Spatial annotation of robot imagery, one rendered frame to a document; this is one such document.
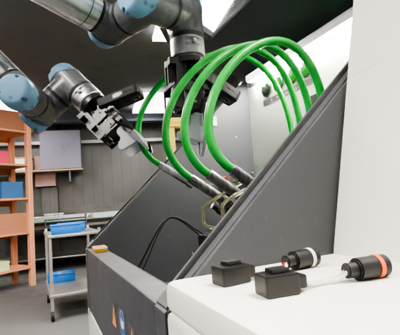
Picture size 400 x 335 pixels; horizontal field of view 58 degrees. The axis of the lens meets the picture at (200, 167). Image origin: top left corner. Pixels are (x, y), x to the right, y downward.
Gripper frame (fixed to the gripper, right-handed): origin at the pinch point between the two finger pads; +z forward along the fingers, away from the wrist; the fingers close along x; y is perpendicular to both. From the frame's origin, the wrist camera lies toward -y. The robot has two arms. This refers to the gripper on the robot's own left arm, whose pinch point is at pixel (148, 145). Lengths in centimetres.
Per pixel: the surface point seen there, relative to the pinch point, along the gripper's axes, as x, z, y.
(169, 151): 17.6, 13.7, -1.5
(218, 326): 50, 42, 7
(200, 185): 13.0, 21.0, -1.1
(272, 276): 48, 42, 1
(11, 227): -368, -268, 210
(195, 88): 24.6, 12.5, -12.0
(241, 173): 26.2, 28.8, -5.9
